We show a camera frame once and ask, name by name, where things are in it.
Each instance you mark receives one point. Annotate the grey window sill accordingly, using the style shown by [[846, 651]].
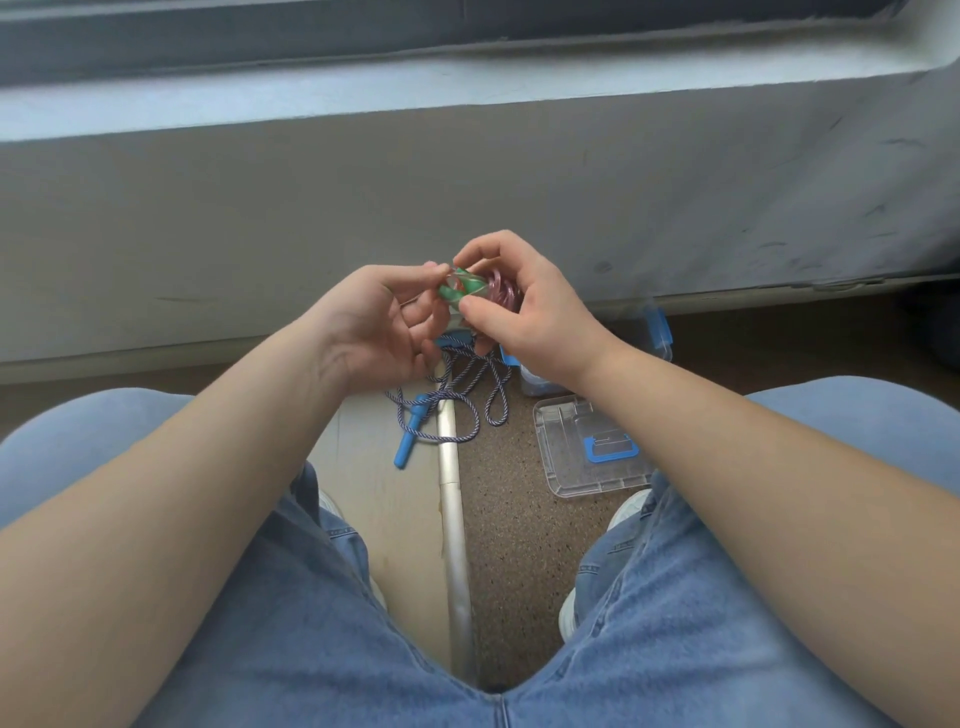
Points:
[[450, 82]]

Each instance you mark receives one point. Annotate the person's right thumb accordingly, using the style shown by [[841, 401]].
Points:
[[487, 315]]

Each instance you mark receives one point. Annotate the pink elastic bands bundle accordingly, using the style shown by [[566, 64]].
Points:
[[505, 291]]

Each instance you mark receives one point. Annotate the person's right hand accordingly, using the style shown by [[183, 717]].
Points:
[[547, 330]]

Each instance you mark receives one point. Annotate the person's left thumb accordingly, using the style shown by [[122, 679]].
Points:
[[411, 274]]

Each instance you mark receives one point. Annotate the person's left hand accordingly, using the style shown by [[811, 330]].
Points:
[[364, 330]]

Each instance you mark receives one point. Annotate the metal floor threshold strip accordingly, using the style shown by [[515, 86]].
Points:
[[454, 517]]

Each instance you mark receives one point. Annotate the person's white right shoe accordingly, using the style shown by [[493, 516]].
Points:
[[626, 511]]

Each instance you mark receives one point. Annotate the blue denim jeans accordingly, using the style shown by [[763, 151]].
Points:
[[315, 645]]

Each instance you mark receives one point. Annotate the person's left forearm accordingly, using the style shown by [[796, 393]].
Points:
[[165, 517]]

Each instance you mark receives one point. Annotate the person's right forearm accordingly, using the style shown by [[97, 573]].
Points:
[[757, 510]]

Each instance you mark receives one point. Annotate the clear plastic box blue latch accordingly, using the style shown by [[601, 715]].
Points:
[[544, 381]]

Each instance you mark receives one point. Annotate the clear plastic lid blue latch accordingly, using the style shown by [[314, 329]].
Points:
[[577, 450]]

